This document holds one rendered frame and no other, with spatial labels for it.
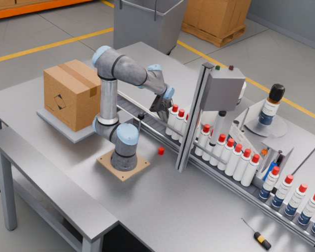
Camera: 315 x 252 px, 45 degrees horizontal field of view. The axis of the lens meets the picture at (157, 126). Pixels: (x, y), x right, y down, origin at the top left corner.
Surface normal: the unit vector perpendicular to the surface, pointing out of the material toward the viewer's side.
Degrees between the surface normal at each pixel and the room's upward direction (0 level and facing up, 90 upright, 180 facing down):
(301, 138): 0
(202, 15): 90
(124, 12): 93
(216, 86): 90
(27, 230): 0
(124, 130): 8
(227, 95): 90
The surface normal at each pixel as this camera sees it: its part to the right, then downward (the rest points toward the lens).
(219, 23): -0.60, 0.41
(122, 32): -0.41, 0.55
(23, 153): 0.16, -0.78
